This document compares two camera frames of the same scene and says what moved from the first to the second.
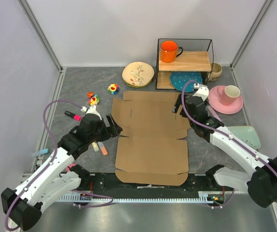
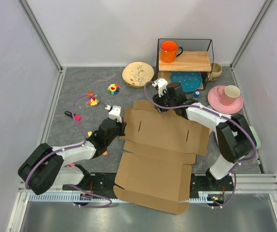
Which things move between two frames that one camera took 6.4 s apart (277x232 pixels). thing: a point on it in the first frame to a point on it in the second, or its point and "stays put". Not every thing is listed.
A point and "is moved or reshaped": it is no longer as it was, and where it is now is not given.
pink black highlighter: [75, 116] stays put
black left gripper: [114, 129] to [122, 125]
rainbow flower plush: [113, 88] stays put
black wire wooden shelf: [197, 56] stays put
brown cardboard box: [151, 150] is moved or reshaped
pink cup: [228, 94] stays put
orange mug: [170, 51] stays put
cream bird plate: [138, 74] stays put
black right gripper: [179, 101] to [158, 99]
